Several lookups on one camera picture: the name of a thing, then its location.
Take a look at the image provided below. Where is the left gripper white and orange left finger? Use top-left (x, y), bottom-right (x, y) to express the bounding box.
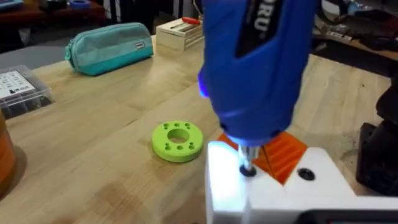
top-left (205, 133), bottom-right (285, 224)

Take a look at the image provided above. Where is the left gripper white and orange right finger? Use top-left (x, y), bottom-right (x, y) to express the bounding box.
top-left (263, 131), bottom-right (357, 200)

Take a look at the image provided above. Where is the black screw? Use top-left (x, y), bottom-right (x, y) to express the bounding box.
top-left (239, 165), bottom-right (257, 179)

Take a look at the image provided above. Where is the blue electric screwdriver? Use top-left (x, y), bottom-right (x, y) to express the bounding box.
top-left (197, 0), bottom-right (318, 171)

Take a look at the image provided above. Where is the green disc with holes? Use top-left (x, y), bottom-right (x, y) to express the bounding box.
top-left (151, 120), bottom-right (205, 163)

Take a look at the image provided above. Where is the wooden box with tools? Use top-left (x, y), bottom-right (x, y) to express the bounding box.
top-left (155, 16), bottom-right (205, 52)

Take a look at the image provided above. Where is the teal zip bag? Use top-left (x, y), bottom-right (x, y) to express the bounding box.
top-left (64, 22), bottom-right (154, 77)

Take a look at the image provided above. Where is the orange tub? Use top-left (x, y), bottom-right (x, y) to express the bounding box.
top-left (0, 111), bottom-right (17, 197)

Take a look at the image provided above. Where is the clear plastic parts box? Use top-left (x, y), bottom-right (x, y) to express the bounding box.
top-left (0, 64), bottom-right (56, 121)

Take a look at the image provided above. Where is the blue tape roll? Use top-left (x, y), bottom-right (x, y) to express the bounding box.
top-left (68, 0), bottom-right (91, 10)

